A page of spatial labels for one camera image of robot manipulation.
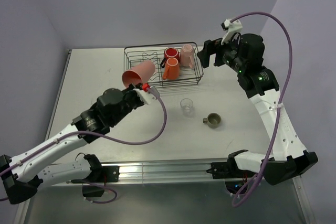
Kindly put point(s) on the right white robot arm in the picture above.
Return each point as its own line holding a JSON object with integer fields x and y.
{"x": 289, "y": 157}

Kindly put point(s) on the salmon plastic tumbler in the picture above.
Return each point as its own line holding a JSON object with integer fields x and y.
{"x": 140, "y": 73}

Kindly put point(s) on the orange mug white inside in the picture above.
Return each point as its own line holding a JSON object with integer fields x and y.
{"x": 171, "y": 69}

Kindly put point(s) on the black wire dish rack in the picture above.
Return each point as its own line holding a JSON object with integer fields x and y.
{"x": 134, "y": 55}

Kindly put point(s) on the aluminium frame rail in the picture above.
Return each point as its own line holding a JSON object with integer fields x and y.
{"x": 154, "y": 172}

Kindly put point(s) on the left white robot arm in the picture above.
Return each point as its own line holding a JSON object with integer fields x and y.
{"x": 84, "y": 129}

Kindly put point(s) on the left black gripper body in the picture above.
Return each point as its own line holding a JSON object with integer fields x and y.
{"x": 131, "y": 101}

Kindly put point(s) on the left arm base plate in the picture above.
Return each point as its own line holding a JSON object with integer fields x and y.
{"x": 107, "y": 174}

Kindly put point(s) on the pink ceramic mug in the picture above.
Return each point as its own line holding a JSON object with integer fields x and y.
{"x": 187, "y": 56}

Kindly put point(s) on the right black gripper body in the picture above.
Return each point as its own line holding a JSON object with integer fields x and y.
{"x": 230, "y": 57}

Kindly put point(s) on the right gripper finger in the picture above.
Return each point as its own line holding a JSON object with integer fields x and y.
{"x": 219, "y": 59}
{"x": 210, "y": 47}

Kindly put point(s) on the small grey-green cup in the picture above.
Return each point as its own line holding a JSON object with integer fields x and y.
{"x": 213, "y": 120}

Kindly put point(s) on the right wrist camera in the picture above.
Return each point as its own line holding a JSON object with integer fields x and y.
{"x": 231, "y": 28}

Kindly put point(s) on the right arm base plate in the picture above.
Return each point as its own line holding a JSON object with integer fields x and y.
{"x": 225, "y": 170}

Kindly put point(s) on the clear glass centre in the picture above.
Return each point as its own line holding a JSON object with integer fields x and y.
{"x": 187, "y": 106}

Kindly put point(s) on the red ceramic mug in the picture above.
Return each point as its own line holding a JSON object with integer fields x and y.
{"x": 170, "y": 52}

